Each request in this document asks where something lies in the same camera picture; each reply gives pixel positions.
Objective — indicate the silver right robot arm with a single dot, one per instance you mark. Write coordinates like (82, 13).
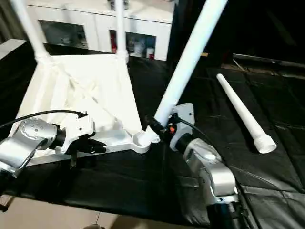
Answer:
(209, 176)

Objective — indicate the white glass-door cabinet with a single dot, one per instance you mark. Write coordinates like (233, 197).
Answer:
(95, 21)

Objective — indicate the white plastic table top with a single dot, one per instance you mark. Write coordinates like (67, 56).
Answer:
(81, 95)

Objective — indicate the small dark figurines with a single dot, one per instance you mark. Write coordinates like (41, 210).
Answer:
(71, 40)

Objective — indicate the small red bottle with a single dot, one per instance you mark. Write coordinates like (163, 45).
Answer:
(113, 43)

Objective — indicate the grey curtain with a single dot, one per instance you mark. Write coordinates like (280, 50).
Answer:
(12, 21)

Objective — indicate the small white jar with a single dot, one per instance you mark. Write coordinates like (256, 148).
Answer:
(140, 47)

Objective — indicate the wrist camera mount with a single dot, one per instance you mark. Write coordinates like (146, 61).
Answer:
(78, 129)
(183, 114)

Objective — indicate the small grey metal object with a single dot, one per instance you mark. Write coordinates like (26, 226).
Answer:
(119, 4)

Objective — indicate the large black cabinet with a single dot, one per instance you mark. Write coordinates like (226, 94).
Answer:
(248, 24)

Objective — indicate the black work mat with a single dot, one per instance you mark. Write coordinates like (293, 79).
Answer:
(143, 181)

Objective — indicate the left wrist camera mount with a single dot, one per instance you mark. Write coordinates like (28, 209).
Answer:
(78, 129)

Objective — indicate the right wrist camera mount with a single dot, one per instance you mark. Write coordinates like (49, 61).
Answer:
(183, 114)

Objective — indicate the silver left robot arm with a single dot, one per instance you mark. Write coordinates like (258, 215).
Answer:
(24, 145)

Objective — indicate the small tan label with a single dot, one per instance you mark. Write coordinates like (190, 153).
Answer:
(204, 54)

